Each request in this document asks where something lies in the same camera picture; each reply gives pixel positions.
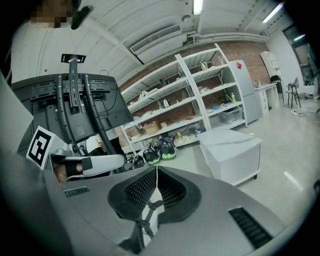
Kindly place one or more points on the white storage cart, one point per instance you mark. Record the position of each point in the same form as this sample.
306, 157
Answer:
230, 155

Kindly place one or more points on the white desk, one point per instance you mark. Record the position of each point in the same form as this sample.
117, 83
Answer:
267, 95

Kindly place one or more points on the white refrigerator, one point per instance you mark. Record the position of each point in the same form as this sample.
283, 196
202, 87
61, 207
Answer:
243, 82

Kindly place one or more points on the grey chair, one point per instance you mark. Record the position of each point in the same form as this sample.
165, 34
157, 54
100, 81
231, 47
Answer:
294, 88

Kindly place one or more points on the green bottle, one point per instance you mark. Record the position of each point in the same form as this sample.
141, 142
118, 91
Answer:
233, 98

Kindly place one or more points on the long ceiling light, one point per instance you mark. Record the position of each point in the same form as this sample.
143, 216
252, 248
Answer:
273, 13
197, 6

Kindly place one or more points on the narrow white shelf rack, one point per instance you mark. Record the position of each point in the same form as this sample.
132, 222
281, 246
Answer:
215, 82

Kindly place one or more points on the black chair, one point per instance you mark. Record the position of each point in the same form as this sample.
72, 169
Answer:
276, 80

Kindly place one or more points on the person's left hand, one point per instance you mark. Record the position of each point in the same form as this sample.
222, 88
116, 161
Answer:
73, 169

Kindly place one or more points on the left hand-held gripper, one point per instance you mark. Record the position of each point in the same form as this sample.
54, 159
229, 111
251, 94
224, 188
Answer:
102, 162

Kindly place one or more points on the white wall cabinet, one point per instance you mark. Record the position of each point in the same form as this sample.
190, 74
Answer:
269, 62

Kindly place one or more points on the black head-worn camera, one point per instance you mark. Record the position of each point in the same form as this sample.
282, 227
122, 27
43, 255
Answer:
80, 16

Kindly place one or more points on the white ceiling air conditioner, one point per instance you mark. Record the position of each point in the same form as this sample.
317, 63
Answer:
160, 42

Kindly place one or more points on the person's white shirt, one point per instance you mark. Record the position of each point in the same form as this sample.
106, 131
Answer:
50, 50

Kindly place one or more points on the black monitor screen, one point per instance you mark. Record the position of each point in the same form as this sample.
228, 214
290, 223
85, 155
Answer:
117, 105

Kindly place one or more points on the black screen stand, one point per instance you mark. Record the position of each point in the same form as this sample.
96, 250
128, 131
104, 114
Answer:
72, 95

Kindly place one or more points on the white power strip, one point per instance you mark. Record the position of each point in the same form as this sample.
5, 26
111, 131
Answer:
295, 112

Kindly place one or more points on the wide white shelf rack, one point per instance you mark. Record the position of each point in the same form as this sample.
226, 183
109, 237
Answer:
160, 112

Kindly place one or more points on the cardboard box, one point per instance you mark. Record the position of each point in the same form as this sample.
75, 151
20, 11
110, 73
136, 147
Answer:
151, 128

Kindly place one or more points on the clear plastic storage bin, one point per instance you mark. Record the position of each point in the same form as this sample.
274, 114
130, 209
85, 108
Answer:
231, 116

